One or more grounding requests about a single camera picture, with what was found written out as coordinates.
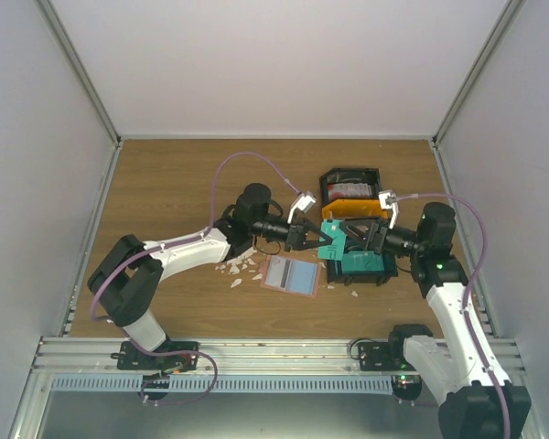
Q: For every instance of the black bin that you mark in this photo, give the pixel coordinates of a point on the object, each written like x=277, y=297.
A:
x=335, y=175
x=336, y=276

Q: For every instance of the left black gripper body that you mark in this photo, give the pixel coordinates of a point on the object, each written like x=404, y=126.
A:
x=293, y=237

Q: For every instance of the white red cards far bin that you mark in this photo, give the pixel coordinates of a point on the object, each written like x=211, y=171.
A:
x=349, y=190

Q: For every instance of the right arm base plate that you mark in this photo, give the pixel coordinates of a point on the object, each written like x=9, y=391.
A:
x=375, y=355

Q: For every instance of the grey slotted cable duct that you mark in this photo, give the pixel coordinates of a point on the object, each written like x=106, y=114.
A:
x=227, y=383

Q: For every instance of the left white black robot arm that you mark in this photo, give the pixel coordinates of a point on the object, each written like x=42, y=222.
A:
x=125, y=281

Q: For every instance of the teal card stack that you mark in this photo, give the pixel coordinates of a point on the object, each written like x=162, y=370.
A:
x=362, y=262

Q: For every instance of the aluminium mounting rail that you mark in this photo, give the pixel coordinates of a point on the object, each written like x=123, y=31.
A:
x=234, y=356

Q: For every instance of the black bin far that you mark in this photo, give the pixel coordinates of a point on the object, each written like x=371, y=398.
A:
x=335, y=175

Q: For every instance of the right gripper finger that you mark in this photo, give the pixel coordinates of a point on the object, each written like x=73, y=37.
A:
x=357, y=239
x=357, y=225

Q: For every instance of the white paper scraps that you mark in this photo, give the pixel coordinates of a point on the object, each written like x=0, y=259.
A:
x=248, y=272

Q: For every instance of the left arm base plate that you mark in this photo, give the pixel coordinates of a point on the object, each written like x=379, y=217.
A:
x=131, y=358

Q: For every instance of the orange bin middle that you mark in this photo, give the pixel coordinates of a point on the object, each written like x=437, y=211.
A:
x=348, y=208

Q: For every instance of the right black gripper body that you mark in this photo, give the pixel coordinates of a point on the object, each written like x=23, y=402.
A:
x=377, y=240

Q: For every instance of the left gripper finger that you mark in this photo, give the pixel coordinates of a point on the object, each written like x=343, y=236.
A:
x=313, y=232
x=312, y=244

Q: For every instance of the pink clear card holder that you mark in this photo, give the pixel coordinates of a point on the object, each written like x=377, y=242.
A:
x=291, y=276

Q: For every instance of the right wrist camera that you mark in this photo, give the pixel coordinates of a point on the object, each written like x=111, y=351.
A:
x=388, y=201

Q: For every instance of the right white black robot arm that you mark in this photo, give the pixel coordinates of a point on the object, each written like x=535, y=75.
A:
x=474, y=394

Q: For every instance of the black bin near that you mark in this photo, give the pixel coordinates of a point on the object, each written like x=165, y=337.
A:
x=336, y=276

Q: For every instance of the teal credit card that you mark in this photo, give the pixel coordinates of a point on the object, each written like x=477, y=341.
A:
x=334, y=250

